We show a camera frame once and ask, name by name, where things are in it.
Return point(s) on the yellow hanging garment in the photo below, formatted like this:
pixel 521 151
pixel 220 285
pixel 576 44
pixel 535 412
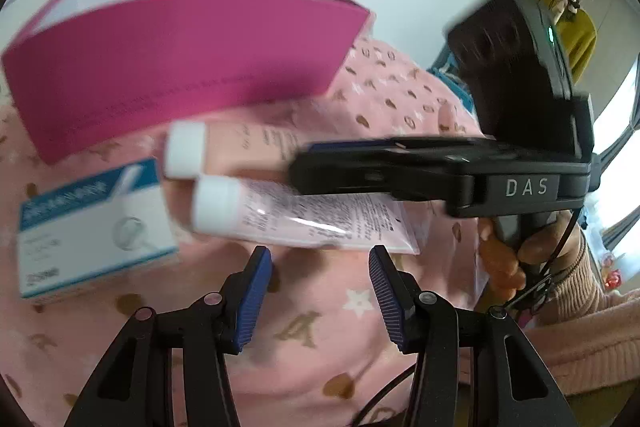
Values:
pixel 576 31

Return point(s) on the pink cardboard box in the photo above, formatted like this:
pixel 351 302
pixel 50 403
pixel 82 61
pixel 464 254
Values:
pixel 85 71

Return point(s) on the pale pink printed tube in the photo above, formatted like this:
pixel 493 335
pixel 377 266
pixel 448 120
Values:
pixel 270 213

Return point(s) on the white teal medicine box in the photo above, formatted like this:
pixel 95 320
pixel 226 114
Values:
pixel 92 228

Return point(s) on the blue perforated plastic baskets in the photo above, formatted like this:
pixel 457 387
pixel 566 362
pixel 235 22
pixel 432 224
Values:
pixel 445 68

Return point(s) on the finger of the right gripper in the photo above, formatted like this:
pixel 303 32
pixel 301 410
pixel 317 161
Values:
pixel 409 143
pixel 411 175

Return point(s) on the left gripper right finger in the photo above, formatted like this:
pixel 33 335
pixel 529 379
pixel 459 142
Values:
pixel 510 384

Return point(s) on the person's right hand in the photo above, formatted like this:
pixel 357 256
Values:
pixel 504 266

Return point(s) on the black right camera module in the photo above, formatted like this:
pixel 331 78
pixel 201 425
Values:
pixel 517 75

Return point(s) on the pink patterned tablecloth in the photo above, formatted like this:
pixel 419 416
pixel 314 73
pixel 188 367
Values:
pixel 319 350

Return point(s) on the pink sweater right forearm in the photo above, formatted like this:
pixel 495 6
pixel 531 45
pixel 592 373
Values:
pixel 589 339

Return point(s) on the peach cosmetic tube white cap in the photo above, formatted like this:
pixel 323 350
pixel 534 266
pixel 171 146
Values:
pixel 218 148

